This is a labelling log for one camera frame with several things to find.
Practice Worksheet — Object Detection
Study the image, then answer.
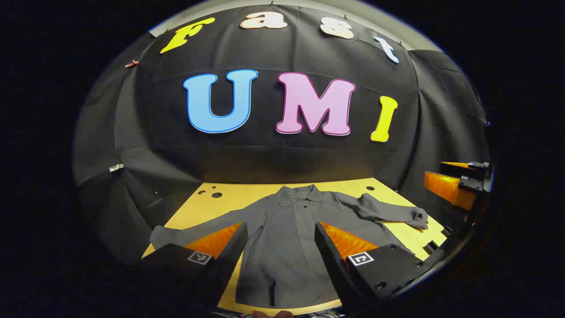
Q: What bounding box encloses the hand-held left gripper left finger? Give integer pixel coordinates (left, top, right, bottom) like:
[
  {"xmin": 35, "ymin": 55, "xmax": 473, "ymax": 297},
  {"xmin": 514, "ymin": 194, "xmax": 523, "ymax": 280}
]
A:
[{"xmin": 141, "ymin": 222, "xmax": 249, "ymax": 310}]

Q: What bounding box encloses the grey long-sleeved shirt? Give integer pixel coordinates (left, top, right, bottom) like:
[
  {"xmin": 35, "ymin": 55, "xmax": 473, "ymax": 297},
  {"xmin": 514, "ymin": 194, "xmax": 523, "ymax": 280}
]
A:
[{"xmin": 150, "ymin": 185, "xmax": 429, "ymax": 309}]

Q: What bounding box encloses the black backdrop cloth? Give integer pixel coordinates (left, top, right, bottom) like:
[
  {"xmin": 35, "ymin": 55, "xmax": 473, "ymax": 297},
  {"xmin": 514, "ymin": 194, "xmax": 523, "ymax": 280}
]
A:
[{"xmin": 73, "ymin": 4, "xmax": 491, "ymax": 265}]

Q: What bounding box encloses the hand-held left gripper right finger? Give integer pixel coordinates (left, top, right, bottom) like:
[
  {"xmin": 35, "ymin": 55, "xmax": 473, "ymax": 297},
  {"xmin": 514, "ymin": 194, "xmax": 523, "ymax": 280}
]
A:
[{"xmin": 314, "ymin": 221, "xmax": 435, "ymax": 312}]

